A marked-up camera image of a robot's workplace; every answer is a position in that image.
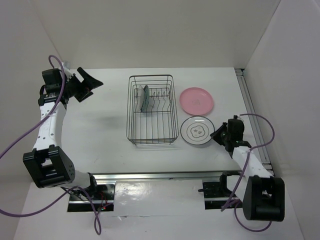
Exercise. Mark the clear glass plate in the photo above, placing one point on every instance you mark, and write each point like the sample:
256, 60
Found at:
139, 99

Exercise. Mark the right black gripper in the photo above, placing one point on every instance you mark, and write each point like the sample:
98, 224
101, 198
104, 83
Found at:
215, 135

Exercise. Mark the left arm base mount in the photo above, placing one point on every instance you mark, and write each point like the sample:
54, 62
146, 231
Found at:
102, 199

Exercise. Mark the white plate dark rim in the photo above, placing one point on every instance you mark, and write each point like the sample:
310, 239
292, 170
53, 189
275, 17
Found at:
197, 130

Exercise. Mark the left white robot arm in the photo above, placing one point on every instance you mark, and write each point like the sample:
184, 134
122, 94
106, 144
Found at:
47, 163

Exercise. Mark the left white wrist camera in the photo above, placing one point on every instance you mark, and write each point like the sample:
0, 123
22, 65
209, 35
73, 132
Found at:
66, 66

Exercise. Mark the green blue patterned plate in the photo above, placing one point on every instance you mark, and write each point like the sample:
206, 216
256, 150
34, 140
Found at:
145, 97

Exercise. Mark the dark wire dish rack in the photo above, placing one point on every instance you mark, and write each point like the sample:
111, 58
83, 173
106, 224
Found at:
159, 124

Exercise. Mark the aluminium rail front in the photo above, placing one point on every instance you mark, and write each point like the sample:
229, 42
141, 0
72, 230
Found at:
102, 178

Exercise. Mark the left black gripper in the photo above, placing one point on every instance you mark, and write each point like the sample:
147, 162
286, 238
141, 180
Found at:
90, 83

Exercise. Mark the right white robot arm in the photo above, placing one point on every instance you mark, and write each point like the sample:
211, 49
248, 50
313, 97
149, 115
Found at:
262, 195

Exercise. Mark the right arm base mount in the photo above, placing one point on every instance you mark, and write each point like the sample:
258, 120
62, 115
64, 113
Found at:
215, 193

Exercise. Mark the pink plastic plate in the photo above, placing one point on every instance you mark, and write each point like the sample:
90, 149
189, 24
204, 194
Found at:
196, 101

